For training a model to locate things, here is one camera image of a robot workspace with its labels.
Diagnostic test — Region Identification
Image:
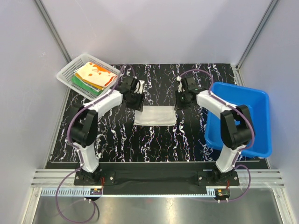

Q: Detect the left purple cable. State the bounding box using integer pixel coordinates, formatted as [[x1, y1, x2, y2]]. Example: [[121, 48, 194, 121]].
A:
[[55, 64, 137, 222]]

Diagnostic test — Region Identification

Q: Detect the green microfiber towel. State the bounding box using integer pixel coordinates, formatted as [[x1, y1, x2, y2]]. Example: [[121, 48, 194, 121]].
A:
[[71, 76, 103, 96]]

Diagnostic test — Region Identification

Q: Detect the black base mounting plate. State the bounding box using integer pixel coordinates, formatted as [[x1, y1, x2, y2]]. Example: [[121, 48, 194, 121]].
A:
[[74, 162, 240, 196]]

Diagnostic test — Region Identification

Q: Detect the grey white towel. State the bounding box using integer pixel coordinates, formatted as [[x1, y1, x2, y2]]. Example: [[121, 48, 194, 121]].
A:
[[134, 105, 176, 126]]

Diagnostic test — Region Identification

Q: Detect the blue plastic bin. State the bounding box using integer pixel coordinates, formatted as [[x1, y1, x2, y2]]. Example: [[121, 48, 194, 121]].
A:
[[205, 82, 272, 158]]

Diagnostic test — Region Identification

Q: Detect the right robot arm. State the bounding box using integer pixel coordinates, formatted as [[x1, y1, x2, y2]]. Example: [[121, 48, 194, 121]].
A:
[[175, 76, 255, 185]]

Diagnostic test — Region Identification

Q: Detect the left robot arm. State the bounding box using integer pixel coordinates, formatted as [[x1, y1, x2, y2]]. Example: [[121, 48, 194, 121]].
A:
[[67, 77, 145, 185]]

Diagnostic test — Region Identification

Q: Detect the aluminium frame rail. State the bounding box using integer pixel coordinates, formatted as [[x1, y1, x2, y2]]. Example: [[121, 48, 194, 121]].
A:
[[31, 169, 284, 198]]

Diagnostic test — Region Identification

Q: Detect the orange floral towel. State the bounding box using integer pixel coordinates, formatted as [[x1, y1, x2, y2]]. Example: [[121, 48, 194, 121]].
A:
[[74, 62, 117, 90]]

